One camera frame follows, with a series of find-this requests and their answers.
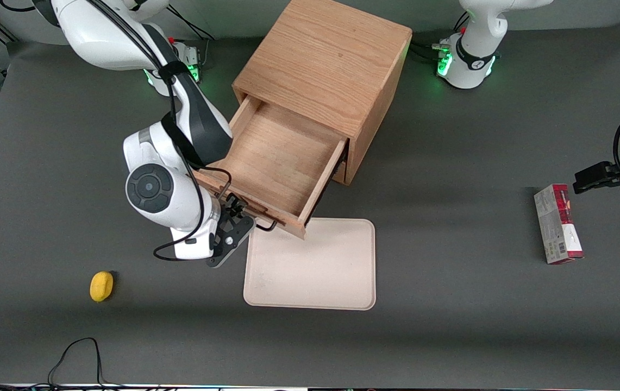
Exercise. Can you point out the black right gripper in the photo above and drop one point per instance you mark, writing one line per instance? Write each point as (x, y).
(232, 208)

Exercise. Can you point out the wooden drawer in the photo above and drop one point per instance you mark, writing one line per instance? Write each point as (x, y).
(282, 157)

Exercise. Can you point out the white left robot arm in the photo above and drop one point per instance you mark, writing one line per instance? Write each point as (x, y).
(475, 49)

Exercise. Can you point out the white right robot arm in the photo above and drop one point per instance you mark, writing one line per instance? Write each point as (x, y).
(171, 209)

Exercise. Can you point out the wooden drawer cabinet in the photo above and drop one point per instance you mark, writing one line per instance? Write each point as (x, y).
(331, 54)

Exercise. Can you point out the red plaid cardboard box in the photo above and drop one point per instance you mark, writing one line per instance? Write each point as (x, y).
(557, 228)

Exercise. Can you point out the cream rectangular tray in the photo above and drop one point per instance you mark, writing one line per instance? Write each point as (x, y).
(320, 271)

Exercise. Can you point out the yellow lemon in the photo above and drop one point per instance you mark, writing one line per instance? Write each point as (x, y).
(101, 286)

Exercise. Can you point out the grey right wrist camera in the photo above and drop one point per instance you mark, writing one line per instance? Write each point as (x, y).
(193, 239)

